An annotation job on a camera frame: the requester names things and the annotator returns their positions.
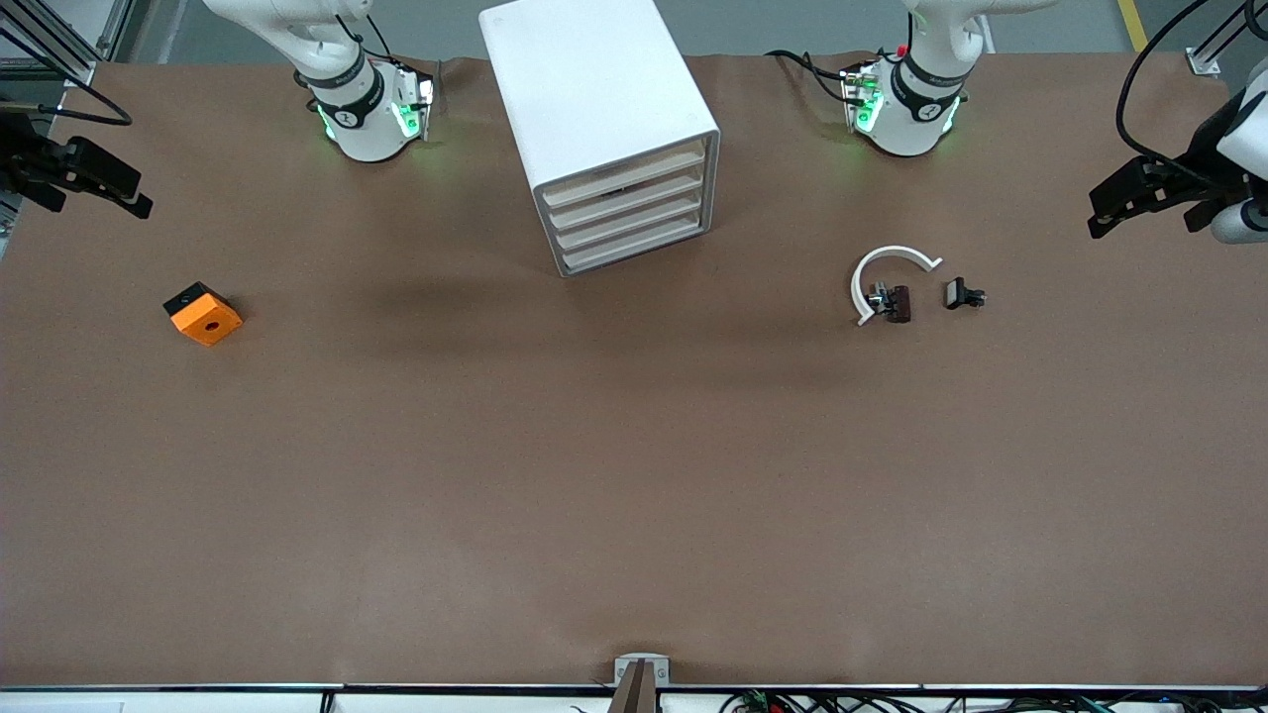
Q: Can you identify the white drawer cabinet shell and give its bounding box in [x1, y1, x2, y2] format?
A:
[478, 0, 721, 279]

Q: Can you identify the brown camera post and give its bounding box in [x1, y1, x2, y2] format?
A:
[607, 660, 660, 713]

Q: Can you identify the aluminium frame post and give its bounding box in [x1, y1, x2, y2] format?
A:
[1186, 0, 1268, 78]
[0, 0, 135, 90]

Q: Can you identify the black arm base cable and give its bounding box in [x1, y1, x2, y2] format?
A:
[766, 48, 858, 105]

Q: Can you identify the white curved half-ring bracket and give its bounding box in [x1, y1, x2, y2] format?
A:
[851, 245, 943, 327]

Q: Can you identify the grey table edge clamp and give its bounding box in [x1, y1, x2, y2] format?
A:
[614, 654, 671, 686]

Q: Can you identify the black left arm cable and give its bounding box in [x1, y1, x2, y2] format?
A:
[1116, 0, 1251, 184]

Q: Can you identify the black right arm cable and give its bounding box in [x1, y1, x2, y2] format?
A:
[0, 74, 135, 128]

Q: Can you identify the orange black button box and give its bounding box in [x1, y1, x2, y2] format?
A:
[163, 281, 244, 348]

